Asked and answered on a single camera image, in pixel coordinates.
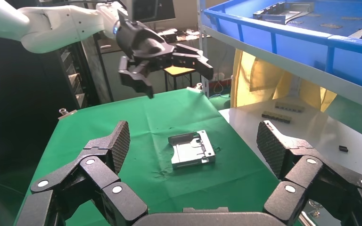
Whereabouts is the yellow top stool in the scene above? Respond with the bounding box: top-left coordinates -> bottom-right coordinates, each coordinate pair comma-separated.
163,65 -> 197,92

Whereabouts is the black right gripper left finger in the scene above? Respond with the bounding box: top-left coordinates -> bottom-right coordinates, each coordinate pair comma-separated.
14,121 -> 149,226

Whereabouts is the brown notched metal strip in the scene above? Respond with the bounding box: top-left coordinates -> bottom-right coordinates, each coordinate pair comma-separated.
261,111 -> 292,124

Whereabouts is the yellow woven bag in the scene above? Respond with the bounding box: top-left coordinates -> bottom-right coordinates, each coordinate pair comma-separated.
230,48 -> 338,113

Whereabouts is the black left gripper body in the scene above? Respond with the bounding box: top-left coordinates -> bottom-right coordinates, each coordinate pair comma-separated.
115,9 -> 176,68

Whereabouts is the loose cable bundle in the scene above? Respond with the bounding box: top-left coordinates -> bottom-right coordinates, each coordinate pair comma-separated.
210,79 -> 231,100

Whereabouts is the green table cloth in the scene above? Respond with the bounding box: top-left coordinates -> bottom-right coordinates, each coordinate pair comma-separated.
14,88 -> 304,226

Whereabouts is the white metal shelf board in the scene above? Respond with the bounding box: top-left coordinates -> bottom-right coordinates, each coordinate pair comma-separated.
204,24 -> 362,113

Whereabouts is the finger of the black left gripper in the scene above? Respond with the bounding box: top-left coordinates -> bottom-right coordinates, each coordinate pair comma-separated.
118,55 -> 155,99
160,43 -> 215,81

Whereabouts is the black equipment rack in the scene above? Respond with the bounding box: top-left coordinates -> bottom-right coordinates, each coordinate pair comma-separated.
56,47 -> 90,109

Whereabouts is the blue plastic bin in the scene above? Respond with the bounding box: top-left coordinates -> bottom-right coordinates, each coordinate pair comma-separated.
201,0 -> 362,94

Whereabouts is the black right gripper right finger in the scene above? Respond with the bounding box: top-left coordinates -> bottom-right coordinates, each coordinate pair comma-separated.
256,120 -> 362,226

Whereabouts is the grey strip component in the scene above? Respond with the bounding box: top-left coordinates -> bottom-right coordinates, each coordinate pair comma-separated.
274,101 -> 305,113

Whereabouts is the perforated white shelf upright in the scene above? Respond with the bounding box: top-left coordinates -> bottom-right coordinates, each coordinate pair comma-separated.
197,0 -> 210,94

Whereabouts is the dark computer monitor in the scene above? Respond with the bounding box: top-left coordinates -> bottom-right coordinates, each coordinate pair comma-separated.
128,0 -> 176,23

